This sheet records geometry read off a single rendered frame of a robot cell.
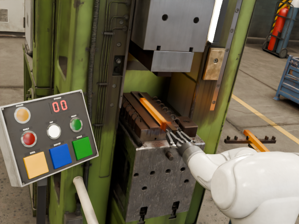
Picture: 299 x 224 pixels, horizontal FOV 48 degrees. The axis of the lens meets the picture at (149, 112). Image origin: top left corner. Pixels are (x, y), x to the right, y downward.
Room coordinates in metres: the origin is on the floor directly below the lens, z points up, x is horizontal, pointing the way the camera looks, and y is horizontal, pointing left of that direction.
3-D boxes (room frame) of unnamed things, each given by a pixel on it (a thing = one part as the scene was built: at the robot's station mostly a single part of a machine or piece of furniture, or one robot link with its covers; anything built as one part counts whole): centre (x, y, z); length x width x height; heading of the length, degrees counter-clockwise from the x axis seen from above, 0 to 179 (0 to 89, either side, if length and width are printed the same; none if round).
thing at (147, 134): (1.64, 0.03, 0.96); 0.42 x 0.20 x 0.09; 27
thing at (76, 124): (1.15, 0.27, 1.09); 0.05 x 0.03 x 0.04; 117
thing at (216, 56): (1.71, -0.29, 1.27); 0.09 x 0.02 x 0.17; 117
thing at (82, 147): (1.12, 0.24, 1.01); 0.07 x 0.05 x 0.07; 142
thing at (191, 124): (1.59, -0.20, 0.95); 0.12 x 0.08 x 0.06; 27
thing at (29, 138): (0.99, 0.40, 1.09); 0.05 x 0.03 x 0.04; 117
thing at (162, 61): (1.64, 0.03, 1.32); 0.42 x 0.20 x 0.10; 27
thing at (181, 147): (1.28, -0.18, 1.00); 0.09 x 0.08 x 0.07; 27
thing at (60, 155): (1.05, 0.30, 1.01); 0.07 x 0.05 x 0.07; 142
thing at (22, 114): (1.02, 0.43, 1.16); 0.05 x 0.03 x 0.04; 117
